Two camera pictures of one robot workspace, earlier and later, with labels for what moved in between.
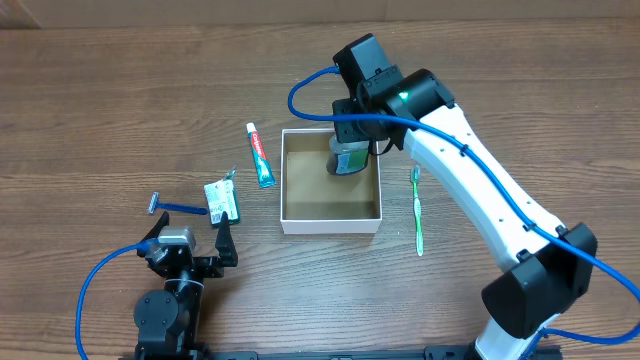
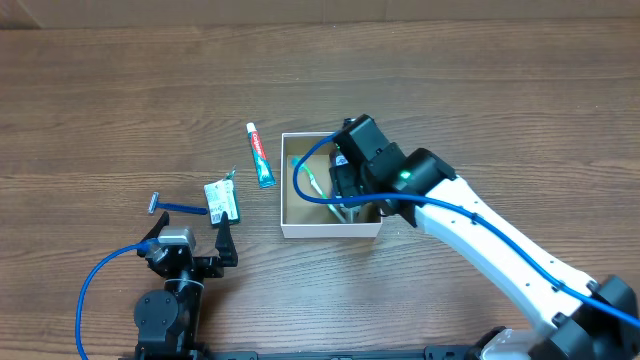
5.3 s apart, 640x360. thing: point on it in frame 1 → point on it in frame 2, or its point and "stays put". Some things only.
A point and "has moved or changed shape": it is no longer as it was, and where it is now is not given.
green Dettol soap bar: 221,196 stays put
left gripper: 201,265 stays put
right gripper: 347,129 → 342,185
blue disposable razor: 154,204 stays put
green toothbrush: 415,177 has moved or changed shape
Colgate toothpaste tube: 264,172 stays put
